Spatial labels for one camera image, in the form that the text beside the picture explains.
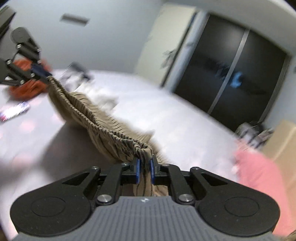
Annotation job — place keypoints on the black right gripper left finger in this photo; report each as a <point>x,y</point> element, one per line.
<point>63,206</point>

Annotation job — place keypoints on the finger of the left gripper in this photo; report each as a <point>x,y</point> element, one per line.
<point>29,50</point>
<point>12,75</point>

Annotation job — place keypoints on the polka dot bed sheet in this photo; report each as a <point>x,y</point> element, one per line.
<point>40,147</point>

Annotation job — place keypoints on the black sliding wardrobe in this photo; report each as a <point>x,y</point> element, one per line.
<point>234,73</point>

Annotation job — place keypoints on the orange garment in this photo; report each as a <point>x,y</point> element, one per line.
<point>29,89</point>

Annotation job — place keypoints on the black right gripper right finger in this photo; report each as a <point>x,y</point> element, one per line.
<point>224,205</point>

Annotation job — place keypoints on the brown striped garment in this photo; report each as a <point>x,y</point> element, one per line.
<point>114,139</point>

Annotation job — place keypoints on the beige padded headboard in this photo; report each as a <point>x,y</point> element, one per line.
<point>280,148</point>

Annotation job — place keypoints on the black item near white garment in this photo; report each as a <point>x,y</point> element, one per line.
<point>74,76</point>

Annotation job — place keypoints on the cream room door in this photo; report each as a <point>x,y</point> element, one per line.
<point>163,42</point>

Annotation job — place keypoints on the smartphone on bed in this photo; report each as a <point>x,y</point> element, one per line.
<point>13,111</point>

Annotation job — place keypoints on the white crumpled garment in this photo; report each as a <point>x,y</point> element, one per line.
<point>106,102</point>

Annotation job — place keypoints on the white bedside shelf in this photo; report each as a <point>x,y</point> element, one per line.
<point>254,134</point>

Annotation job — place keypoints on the pink blanket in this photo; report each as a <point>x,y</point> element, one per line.
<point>258,172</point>

